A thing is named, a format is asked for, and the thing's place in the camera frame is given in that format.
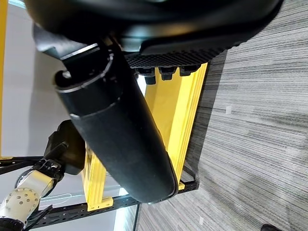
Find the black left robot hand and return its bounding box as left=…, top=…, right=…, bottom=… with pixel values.
left=45, top=119, right=87, bottom=176

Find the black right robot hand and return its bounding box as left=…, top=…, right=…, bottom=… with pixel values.
left=24, top=0, right=285, bottom=204

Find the black sole-shaped part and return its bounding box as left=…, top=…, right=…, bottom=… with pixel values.
left=125, top=36, right=242, bottom=71

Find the dark robot foot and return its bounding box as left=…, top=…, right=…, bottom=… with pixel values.
left=261, top=223, right=282, bottom=231

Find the thin black shelf rail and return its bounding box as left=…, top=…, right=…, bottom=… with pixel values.
left=0, top=155, right=46, bottom=176

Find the yellow shelf upright frame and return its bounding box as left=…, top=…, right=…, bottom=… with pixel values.
left=81, top=62, right=209, bottom=213

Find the black perforated shelf rail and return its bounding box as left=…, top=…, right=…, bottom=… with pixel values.
left=24, top=178, right=201, bottom=229

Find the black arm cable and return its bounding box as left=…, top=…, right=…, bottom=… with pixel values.
left=24, top=204, right=54, bottom=226

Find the yellow shelf post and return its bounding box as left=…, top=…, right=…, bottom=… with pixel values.
left=0, top=0, right=13, bottom=161

